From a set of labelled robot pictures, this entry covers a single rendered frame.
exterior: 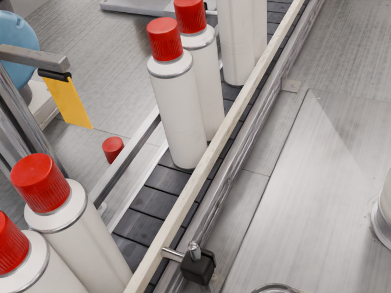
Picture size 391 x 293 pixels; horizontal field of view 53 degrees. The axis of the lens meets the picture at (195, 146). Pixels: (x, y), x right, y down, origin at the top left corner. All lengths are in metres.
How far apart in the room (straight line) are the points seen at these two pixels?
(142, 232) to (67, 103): 0.21
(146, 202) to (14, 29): 0.27
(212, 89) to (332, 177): 0.19
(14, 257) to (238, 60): 0.43
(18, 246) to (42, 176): 0.05
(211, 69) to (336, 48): 0.39
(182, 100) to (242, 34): 0.18
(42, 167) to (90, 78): 0.54
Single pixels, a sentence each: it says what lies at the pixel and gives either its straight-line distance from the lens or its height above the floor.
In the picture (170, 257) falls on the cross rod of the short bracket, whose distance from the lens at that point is 0.44.
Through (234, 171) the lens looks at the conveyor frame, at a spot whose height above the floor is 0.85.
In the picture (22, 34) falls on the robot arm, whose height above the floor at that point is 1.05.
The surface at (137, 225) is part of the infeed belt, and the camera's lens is 0.50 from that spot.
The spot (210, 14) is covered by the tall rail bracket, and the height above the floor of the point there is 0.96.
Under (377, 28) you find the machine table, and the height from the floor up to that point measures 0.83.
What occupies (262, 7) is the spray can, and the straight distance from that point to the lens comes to 0.64.
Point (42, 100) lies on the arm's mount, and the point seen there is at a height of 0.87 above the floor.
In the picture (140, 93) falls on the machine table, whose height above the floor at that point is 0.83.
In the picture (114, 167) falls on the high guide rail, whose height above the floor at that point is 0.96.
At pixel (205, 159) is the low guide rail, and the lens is 0.50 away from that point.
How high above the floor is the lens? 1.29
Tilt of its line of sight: 47 degrees down
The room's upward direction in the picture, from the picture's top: 11 degrees counter-clockwise
